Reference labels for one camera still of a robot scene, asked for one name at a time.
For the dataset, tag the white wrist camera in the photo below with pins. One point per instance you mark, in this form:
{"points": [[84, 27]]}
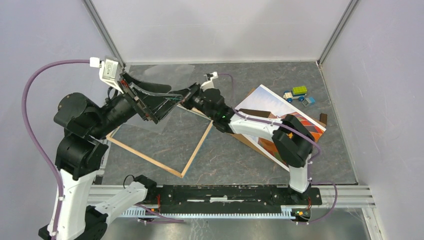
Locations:
{"points": [[209, 83], [108, 72]]}

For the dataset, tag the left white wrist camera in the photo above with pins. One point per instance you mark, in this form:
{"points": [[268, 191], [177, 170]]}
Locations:
{"points": [[108, 72]]}

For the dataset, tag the white cable duct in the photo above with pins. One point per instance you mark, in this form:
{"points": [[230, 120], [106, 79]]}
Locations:
{"points": [[139, 212]]}

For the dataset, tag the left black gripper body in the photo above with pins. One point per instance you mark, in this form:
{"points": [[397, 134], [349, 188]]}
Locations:
{"points": [[137, 100]]}

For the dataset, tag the wooden picture frame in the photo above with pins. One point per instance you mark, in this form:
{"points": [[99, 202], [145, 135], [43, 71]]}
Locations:
{"points": [[110, 137]]}

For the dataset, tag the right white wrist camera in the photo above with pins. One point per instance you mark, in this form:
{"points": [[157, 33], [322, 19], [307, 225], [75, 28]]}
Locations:
{"points": [[209, 83]]}

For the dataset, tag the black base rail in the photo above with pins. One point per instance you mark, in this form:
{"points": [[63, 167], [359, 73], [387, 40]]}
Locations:
{"points": [[233, 199]]}

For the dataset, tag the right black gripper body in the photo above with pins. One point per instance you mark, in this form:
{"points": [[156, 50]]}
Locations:
{"points": [[193, 98]]}

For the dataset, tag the toy brick car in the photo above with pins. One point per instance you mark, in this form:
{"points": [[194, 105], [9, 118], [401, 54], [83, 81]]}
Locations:
{"points": [[296, 93]]}

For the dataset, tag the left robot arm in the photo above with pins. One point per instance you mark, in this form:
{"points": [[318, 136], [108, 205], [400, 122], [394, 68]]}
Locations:
{"points": [[80, 152]]}

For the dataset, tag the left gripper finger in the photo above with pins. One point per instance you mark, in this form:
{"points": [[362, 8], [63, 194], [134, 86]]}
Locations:
{"points": [[156, 108], [143, 87]]}

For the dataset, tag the hot air balloon photo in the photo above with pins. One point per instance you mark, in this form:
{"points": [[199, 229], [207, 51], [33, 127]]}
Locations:
{"points": [[261, 99]]}

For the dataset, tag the small brown block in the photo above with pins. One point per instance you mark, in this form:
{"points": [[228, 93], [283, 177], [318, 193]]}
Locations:
{"points": [[323, 118]]}

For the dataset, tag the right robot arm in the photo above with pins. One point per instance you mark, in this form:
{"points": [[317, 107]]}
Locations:
{"points": [[292, 140]]}

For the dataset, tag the small blue grey brick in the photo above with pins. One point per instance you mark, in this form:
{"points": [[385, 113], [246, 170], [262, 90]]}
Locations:
{"points": [[308, 101]]}

